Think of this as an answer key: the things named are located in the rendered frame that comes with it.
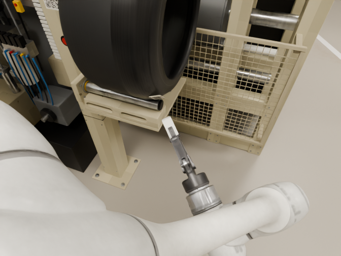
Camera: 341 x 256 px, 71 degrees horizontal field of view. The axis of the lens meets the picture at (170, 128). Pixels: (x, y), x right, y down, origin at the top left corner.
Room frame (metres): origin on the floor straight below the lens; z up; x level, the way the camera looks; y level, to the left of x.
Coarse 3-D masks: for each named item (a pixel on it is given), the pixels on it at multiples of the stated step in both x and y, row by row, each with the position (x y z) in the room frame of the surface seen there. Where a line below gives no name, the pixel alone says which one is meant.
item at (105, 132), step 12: (48, 12) 0.92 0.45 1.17; (48, 24) 0.93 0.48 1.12; (60, 24) 0.90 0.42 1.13; (60, 36) 0.91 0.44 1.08; (60, 48) 0.92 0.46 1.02; (72, 60) 0.90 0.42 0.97; (72, 72) 0.91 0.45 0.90; (84, 108) 0.91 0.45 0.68; (96, 120) 0.90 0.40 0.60; (108, 120) 0.92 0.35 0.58; (96, 132) 0.91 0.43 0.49; (108, 132) 0.89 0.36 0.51; (120, 132) 0.99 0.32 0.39; (96, 144) 0.92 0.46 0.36; (108, 144) 0.89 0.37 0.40; (120, 144) 0.97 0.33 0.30; (108, 156) 0.90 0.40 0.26; (120, 156) 0.94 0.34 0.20; (108, 168) 0.91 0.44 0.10; (120, 168) 0.91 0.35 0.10
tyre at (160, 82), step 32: (64, 0) 0.66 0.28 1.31; (96, 0) 0.63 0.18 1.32; (128, 0) 0.61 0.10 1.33; (160, 0) 0.64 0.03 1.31; (192, 0) 1.07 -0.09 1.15; (64, 32) 0.65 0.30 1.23; (96, 32) 0.61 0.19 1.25; (128, 32) 0.58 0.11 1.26; (160, 32) 0.63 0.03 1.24; (192, 32) 0.97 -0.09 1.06; (96, 64) 0.61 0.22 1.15; (128, 64) 0.57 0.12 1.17; (160, 64) 0.62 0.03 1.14
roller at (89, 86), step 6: (90, 84) 0.80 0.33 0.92; (90, 90) 0.79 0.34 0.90; (96, 90) 0.78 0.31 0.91; (102, 90) 0.77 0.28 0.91; (108, 90) 0.77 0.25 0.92; (108, 96) 0.76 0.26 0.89; (114, 96) 0.75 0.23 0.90; (120, 96) 0.74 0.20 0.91; (126, 96) 0.73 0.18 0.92; (132, 96) 0.73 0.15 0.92; (132, 102) 0.72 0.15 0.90; (138, 102) 0.71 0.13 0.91; (144, 102) 0.70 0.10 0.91; (150, 102) 0.70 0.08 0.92; (156, 102) 0.69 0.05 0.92; (162, 102) 0.71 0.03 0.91; (156, 108) 0.68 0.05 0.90
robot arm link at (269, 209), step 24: (264, 192) 0.26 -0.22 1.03; (288, 192) 0.27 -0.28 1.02; (192, 216) 0.16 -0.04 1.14; (216, 216) 0.16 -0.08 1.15; (240, 216) 0.17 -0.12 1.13; (264, 216) 0.18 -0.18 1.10; (288, 216) 0.21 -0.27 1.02; (168, 240) 0.09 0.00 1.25; (192, 240) 0.11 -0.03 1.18; (216, 240) 0.12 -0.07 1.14
